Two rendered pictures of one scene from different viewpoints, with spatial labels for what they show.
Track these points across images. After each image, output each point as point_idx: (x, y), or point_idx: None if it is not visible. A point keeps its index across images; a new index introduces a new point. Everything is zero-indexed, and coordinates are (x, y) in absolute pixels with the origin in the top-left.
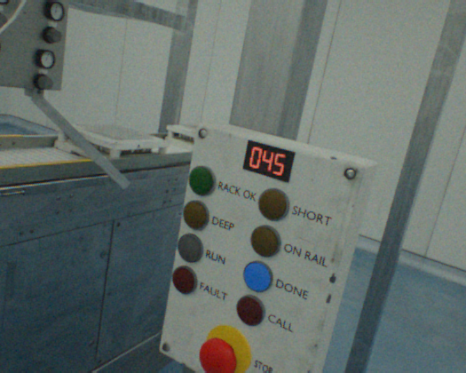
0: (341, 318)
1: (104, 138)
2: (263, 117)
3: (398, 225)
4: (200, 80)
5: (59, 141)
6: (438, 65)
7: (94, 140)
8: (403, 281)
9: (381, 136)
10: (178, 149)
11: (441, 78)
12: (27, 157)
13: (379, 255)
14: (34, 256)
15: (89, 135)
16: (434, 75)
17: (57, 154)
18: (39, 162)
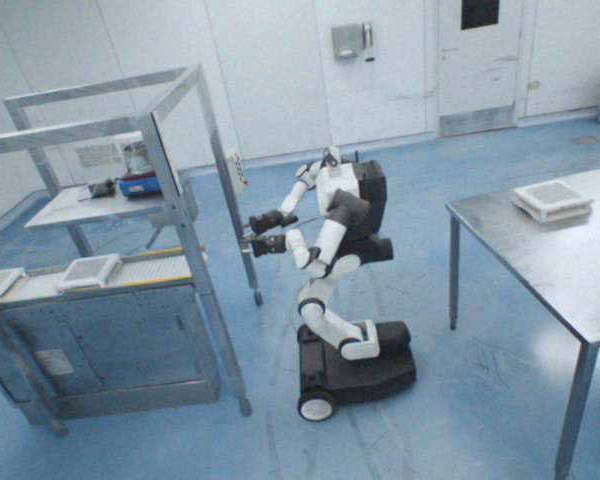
0: None
1: (112, 259)
2: (224, 153)
3: (78, 225)
4: None
5: (106, 286)
6: (43, 157)
7: (114, 263)
8: None
9: None
10: (23, 292)
11: (47, 162)
12: (141, 278)
13: (83, 242)
14: None
15: (111, 264)
16: (45, 162)
17: (119, 283)
18: (167, 250)
